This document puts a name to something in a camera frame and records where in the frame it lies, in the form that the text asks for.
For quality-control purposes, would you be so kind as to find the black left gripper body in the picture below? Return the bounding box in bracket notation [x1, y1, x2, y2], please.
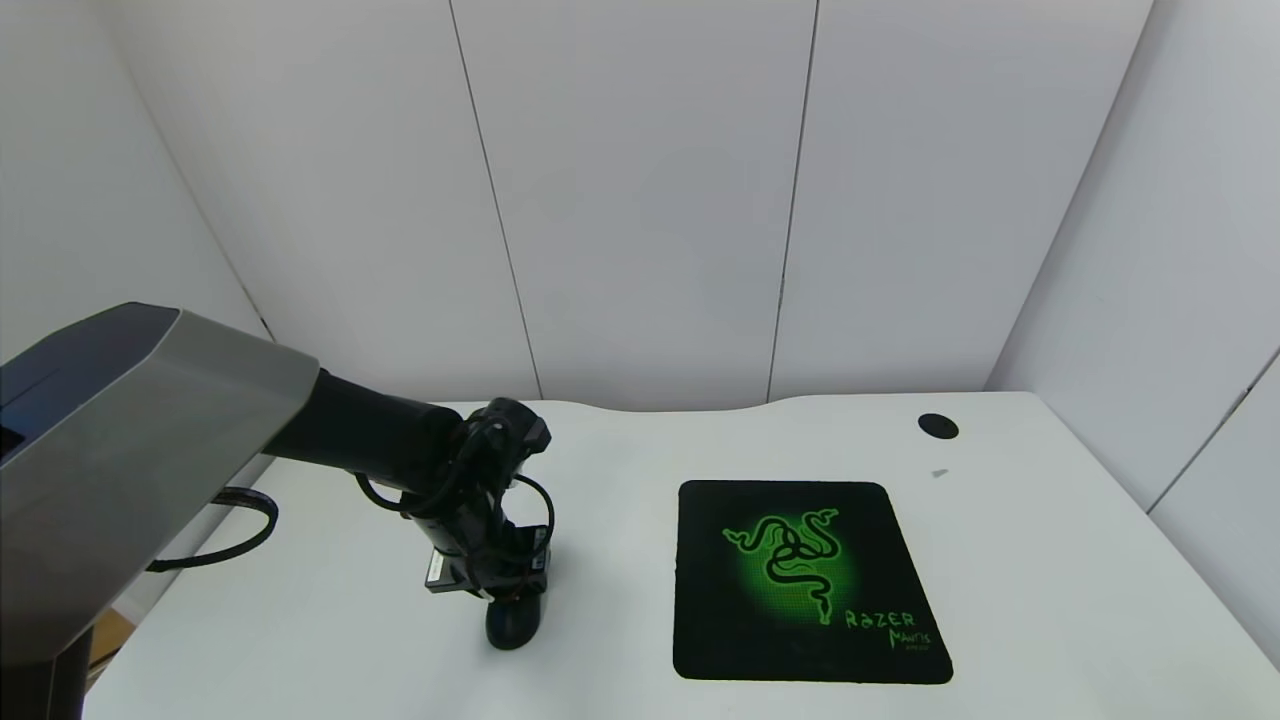
[403, 510, 551, 602]

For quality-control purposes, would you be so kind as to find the black computer mouse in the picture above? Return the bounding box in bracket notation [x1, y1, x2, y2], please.
[486, 594, 547, 652]

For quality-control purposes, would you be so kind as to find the black green Razer mouse pad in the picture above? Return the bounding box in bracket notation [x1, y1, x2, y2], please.
[673, 481, 953, 685]

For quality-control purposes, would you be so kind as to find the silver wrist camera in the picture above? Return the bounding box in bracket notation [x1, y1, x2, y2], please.
[424, 549, 472, 594]

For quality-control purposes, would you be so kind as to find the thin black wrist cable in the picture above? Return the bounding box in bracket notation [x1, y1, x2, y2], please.
[354, 468, 557, 579]

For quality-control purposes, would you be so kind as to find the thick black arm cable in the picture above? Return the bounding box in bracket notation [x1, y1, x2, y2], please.
[148, 487, 280, 574]

